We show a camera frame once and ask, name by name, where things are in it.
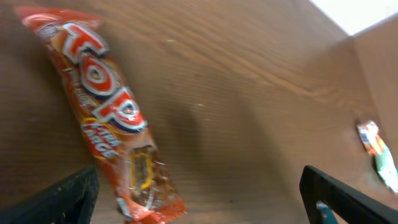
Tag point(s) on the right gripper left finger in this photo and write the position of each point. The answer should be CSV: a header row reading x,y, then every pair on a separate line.
x,y
70,200

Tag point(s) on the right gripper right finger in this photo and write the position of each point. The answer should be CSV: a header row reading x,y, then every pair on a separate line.
x,y
324,197

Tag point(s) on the white wet wipes pack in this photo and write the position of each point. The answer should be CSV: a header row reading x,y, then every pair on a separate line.
x,y
386,169

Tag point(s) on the red Top chocolate bar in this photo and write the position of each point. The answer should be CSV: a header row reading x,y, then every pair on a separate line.
x,y
109,116

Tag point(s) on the orange snack packet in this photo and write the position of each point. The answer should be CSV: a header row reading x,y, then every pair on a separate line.
x,y
369,134

